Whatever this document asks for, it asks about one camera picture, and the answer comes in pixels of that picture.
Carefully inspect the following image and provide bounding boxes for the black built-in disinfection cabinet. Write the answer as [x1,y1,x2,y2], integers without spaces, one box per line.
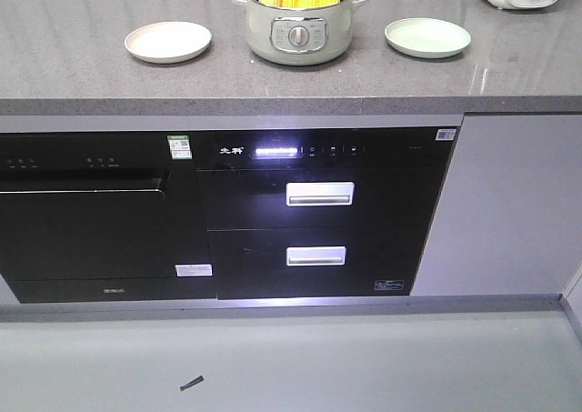
[192,126,457,299]

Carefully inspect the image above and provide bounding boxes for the green electric cooking pot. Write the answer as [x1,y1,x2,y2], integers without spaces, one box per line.
[230,0,368,66]

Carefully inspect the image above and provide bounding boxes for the beige round plate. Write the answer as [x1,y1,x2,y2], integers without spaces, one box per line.
[125,21,212,64]

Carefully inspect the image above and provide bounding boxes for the light green round plate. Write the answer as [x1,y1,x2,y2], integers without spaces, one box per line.
[385,17,472,59]

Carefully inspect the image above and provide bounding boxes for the black tape strip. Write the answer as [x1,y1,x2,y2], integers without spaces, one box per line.
[179,376,205,391]

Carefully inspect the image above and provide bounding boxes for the black built-in dishwasher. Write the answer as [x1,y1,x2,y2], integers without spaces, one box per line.
[1,132,216,303]

